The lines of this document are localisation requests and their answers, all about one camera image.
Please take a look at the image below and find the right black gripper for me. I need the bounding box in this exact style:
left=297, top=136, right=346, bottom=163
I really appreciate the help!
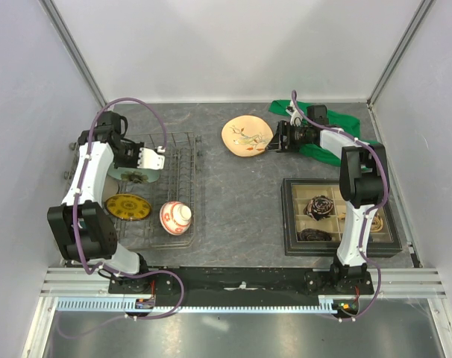
left=265, top=120, right=311, bottom=153

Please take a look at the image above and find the beige bird plate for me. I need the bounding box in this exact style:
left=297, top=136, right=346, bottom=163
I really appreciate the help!
left=221, top=115, right=274, bottom=157

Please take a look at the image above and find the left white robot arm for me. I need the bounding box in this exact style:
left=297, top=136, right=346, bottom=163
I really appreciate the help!
left=47, top=111, right=151, bottom=293

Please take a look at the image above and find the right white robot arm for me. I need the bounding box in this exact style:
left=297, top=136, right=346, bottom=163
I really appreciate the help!
left=267, top=100, right=389, bottom=295

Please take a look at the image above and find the beige cup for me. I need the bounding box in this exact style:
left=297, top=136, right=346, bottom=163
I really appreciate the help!
left=102, top=176, right=119, bottom=201

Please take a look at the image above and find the yellow patterned plate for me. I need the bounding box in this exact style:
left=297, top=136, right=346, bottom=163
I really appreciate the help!
left=105, top=194, right=152, bottom=221

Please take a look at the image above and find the dark floral rolled tie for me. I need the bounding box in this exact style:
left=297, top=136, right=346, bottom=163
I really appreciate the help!
left=303, top=195, right=334, bottom=221

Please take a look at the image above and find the green cloth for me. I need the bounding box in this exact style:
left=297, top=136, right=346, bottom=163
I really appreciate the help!
left=269, top=99, right=377, bottom=167

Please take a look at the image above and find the white red patterned bowl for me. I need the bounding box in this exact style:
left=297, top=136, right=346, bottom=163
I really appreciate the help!
left=160, top=201, right=192, bottom=236

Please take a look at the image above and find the black compartment box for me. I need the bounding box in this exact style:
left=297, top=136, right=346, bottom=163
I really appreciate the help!
left=280, top=178, right=402, bottom=257

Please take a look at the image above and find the dark brown rolled tie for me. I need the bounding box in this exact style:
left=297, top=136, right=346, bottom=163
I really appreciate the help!
left=298, top=228, right=332, bottom=242

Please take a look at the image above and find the tan rolled belt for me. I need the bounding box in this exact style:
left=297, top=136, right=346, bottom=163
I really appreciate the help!
left=370, top=215, right=384, bottom=233

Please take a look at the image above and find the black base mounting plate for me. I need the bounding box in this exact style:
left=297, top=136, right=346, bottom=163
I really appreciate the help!
left=108, top=266, right=374, bottom=305

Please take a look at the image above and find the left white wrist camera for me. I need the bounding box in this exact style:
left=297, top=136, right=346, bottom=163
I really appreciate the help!
left=137, top=147, right=165, bottom=170

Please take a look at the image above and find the grey wire dish rack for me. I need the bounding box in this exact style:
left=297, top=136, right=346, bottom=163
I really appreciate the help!
left=104, top=132, right=197, bottom=251

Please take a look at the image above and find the aluminium frame rail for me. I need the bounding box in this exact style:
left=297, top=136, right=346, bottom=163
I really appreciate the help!
left=40, top=267, right=446, bottom=299

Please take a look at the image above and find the blue slotted cable duct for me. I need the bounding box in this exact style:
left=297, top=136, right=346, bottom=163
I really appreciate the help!
left=56, top=297, right=339, bottom=314

